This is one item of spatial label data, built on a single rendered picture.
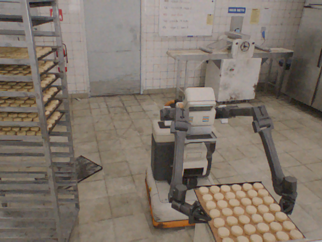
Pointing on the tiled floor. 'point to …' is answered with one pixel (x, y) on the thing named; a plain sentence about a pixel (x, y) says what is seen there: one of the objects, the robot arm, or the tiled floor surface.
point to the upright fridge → (318, 58)
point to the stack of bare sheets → (85, 165)
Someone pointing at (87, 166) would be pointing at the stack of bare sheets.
